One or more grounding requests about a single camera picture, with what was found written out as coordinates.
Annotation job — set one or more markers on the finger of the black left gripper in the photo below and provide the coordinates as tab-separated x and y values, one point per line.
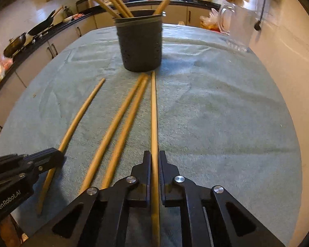
45	160

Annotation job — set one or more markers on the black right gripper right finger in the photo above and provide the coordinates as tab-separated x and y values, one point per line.
210	216

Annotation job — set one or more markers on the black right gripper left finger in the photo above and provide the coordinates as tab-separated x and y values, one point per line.
98	217

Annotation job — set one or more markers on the light blue towel mat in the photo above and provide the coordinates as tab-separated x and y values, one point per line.
221	120

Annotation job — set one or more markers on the lidded wok pot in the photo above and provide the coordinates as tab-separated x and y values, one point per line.
15	45

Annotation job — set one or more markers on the black frying pan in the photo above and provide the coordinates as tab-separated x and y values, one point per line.
43	25

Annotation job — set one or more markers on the dark perforated utensil holder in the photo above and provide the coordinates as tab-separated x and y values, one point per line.
140	40

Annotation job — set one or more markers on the steel cooking pot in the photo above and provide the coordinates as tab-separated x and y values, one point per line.
83	5

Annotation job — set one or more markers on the plastic bag with food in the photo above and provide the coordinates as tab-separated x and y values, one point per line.
210	22

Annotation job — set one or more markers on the clear glass pitcher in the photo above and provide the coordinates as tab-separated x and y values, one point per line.
237	23

